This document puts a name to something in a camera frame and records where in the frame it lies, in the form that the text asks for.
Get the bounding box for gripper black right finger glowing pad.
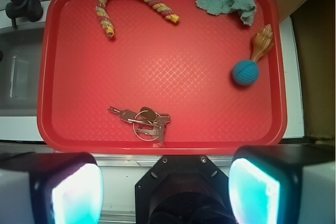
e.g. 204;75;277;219
228;145;335;223

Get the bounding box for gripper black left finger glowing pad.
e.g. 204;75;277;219
1;152;103;223

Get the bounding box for blue-green knitted cloth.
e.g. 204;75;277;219
195;0;257;26

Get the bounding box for blue dimpled ball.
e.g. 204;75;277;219
232;60;260;86

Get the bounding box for steel sink basin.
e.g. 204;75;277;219
1;28;44;116

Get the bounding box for orange conch seashell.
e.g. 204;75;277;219
250;24;274;63

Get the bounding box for red plastic tray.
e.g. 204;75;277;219
37;0;287;155

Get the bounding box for black faucet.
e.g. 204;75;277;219
5;0;44;29

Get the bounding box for silver key bunch with ring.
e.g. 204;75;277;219
107;106;171;144

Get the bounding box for twisted red yellow rope toy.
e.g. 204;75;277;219
95;0;180;39

